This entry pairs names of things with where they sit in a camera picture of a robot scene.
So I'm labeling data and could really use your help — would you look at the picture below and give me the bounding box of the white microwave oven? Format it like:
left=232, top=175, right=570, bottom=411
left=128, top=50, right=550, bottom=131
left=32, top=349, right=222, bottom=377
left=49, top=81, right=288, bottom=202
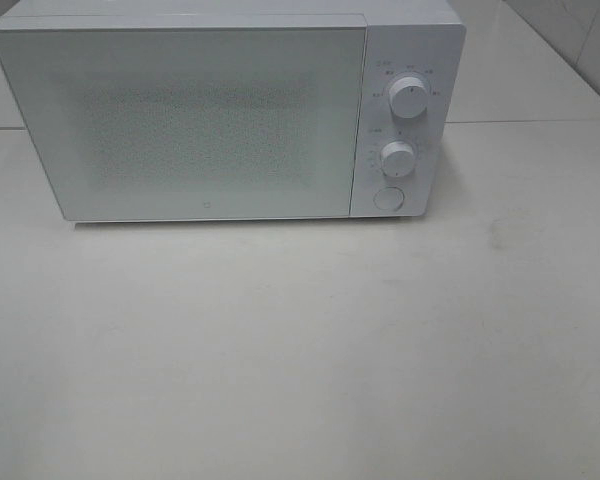
left=0, top=1, right=466, bottom=223

